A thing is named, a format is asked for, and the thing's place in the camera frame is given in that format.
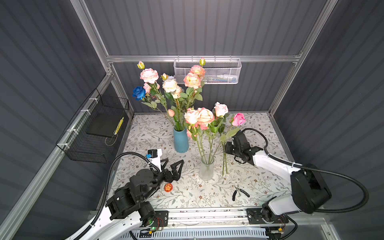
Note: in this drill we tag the peach peony flower stem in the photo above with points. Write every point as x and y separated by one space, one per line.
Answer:
194 82

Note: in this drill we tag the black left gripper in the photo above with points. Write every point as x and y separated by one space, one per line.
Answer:
175 175

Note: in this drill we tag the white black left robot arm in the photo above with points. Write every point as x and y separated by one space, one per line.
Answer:
128 208

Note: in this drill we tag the blue artificial rose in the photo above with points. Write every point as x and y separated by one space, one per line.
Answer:
153 99

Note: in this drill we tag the white wire mesh basket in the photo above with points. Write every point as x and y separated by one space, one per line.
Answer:
218 71

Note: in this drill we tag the pink tulip flower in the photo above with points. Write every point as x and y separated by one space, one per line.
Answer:
173 115

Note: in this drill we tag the floral patterned table mat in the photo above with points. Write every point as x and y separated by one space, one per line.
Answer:
155 132

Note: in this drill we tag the large pink cream rose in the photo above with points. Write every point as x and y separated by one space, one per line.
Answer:
199 124

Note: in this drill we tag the teal ceramic vase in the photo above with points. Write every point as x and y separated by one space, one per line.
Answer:
181 141

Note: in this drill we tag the black wire wall basket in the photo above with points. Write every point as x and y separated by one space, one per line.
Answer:
91 138

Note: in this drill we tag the large pink peony flower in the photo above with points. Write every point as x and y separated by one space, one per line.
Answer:
151 78

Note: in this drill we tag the pale pink rose stem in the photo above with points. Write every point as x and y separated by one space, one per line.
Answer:
216 129

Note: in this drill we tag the magenta pink rose stem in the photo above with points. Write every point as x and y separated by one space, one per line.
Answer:
227 130

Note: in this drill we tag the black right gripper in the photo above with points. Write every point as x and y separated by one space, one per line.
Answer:
229 144

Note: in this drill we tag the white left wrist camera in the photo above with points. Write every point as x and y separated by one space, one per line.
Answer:
154 156

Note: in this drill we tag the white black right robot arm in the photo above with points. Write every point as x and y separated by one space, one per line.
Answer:
309 190

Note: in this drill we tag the black handled pliers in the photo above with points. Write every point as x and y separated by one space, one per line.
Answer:
238 192

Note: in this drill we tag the red round sticker badge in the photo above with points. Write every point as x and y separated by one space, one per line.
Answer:
168 187

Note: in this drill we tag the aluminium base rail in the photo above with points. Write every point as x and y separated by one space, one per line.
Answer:
188 224

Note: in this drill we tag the clear ribbed glass vase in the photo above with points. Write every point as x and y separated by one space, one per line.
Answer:
207 168

